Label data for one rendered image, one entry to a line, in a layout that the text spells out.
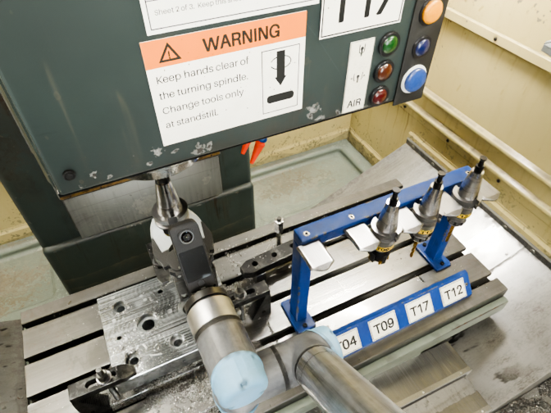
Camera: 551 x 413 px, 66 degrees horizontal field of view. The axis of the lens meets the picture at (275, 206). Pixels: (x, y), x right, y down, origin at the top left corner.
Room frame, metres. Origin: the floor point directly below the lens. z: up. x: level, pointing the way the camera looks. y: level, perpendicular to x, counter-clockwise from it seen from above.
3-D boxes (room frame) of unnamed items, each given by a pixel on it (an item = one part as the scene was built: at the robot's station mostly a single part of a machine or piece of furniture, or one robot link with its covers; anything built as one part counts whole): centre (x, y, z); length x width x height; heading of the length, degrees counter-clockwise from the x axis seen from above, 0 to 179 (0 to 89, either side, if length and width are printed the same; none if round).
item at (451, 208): (0.66, -0.38, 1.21); 0.07 x 0.05 x 0.01; 26
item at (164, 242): (0.49, 0.21, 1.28); 0.09 x 0.03 x 0.06; 39
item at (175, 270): (0.41, 0.13, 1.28); 0.12 x 0.08 x 0.09; 26
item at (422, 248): (0.75, -0.45, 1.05); 0.10 x 0.05 x 0.30; 26
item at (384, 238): (0.59, -0.23, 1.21); 0.06 x 0.06 x 0.03
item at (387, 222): (0.59, -0.23, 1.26); 0.04 x 0.04 x 0.07
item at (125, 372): (0.35, 0.36, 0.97); 0.13 x 0.03 x 0.15; 116
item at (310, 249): (0.51, -0.08, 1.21); 0.07 x 0.05 x 0.01; 26
